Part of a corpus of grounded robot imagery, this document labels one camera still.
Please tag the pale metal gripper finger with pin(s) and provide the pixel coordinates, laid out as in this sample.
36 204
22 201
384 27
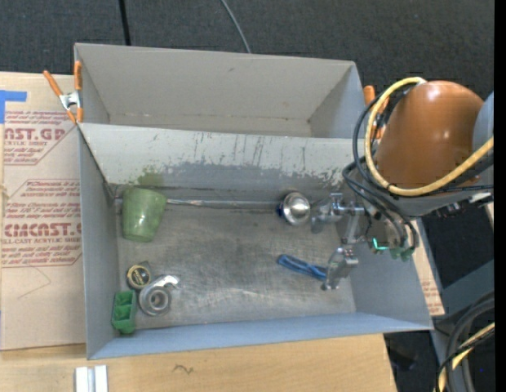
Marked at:
324 215
338 265

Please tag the shiny silver metal dome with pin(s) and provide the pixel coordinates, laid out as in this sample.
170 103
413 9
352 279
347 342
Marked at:
297 208

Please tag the blue elastic band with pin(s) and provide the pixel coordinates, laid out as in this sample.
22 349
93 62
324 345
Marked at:
300 266

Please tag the grey metal bin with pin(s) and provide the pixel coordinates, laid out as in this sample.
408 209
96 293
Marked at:
236 251

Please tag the green plastic cup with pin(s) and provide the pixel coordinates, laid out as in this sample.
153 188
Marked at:
142 215

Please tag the black and gold round tin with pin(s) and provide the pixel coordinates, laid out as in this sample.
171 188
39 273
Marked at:
138 276

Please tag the green plastic block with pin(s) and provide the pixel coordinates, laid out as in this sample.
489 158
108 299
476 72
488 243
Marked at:
124 313

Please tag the brown cardboard board red print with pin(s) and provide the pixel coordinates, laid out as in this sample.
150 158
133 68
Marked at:
41 202

